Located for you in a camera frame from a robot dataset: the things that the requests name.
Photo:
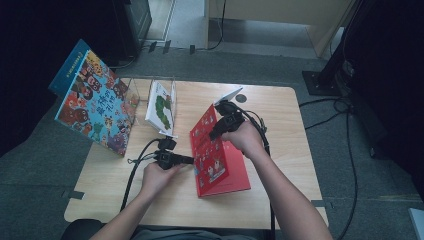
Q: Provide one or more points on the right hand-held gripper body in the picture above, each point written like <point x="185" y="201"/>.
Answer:
<point x="231" y="120"/>

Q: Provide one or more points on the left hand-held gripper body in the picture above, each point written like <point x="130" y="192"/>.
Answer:
<point x="165" y="159"/>

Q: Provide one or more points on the red picture book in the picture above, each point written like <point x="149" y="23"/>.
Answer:
<point x="208" y="160"/>

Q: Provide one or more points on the white caterpillar picture book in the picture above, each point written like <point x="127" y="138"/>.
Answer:
<point x="160" y="106"/>

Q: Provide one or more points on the clear acrylic book organizer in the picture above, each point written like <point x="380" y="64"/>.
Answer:
<point x="143" y="88"/>

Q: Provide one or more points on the colourful animal faces picture book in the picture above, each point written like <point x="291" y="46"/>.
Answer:
<point x="96" y="106"/>

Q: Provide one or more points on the dark blue monster picture book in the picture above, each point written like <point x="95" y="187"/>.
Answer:
<point x="68" y="71"/>

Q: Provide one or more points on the person's left hand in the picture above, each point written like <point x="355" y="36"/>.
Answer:
<point x="153" y="181"/>

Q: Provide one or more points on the person's right hand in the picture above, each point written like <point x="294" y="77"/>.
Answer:
<point x="248" y="140"/>

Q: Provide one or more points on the black round table grommet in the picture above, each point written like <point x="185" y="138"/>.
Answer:
<point x="241" y="98"/>

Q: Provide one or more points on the person's grey clothing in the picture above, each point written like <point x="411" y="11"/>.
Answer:
<point x="186" y="235"/>

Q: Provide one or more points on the black floor tape strip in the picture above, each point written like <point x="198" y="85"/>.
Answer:
<point x="166" y="46"/>
<point x="192" y="49"/>
<point x="152" y="46"/>

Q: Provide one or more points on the black metal stand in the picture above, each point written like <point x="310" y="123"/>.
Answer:
<point x="320" y="83"/>

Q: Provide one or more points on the person's dark trouser leg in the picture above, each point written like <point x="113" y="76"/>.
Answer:
<point x="80" y="230"/>

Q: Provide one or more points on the beige partition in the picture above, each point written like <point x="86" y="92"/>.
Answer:
<point x="266" y="10"/>

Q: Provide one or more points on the black cabinet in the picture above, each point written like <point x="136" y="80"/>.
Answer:
<point x="133" y="26"/>

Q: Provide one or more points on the white box corner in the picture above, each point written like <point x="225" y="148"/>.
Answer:
<point x="418" y="226"/>

